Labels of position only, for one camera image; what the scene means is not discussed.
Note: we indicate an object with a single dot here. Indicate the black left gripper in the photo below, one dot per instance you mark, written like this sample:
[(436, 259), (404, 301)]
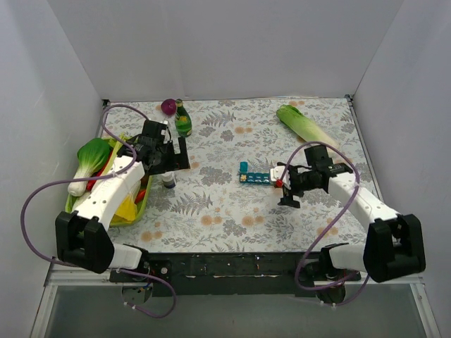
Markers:
[(180, 155)]

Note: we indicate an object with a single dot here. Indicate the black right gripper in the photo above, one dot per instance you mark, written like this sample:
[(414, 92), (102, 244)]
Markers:
[(295, 188)]

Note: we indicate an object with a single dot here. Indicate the white pill bottle blue label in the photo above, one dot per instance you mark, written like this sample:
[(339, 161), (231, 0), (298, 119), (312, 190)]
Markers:
[(168, 179)]

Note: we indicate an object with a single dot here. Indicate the teal weekly pill organizer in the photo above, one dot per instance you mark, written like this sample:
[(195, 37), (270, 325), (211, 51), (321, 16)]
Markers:
[(252, 177)]

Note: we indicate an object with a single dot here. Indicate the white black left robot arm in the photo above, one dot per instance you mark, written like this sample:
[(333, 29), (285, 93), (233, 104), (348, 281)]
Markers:
[(82, 237)]

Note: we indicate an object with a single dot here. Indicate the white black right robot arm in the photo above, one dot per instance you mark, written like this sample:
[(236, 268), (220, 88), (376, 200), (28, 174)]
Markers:
[(394, 244)]

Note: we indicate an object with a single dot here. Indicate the green glass bottle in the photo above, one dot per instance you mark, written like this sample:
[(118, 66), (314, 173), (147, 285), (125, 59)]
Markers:
[(183, 123)]

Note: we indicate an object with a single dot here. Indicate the floral patterned table mat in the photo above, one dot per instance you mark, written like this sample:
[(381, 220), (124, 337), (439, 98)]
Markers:
[(210, 211)]

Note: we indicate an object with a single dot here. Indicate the purple onion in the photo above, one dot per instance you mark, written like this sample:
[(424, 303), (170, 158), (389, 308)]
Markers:
[(169, 107)]

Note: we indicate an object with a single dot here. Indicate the celery stalk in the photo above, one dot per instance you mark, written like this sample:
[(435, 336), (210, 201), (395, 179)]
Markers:
[(116, 146)]

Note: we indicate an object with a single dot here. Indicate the napa cabbage on table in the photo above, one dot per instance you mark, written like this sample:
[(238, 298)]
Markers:
[(303, 126)]

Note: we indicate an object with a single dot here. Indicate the yellow white cabbage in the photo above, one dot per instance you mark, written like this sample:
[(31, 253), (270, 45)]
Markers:
[(127, 211)]

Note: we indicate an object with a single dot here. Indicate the bok choy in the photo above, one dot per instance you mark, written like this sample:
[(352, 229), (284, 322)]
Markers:
[(92, 157)]

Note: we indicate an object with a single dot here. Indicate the green plastic tray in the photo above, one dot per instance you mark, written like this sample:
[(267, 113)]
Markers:
[(141, 189)]

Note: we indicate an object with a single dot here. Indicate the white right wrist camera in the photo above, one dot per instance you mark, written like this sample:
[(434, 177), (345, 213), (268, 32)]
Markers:
[(279, 177)]

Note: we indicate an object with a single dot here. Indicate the black table front rail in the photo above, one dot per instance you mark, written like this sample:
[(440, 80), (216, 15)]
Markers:
[(225, 273)]

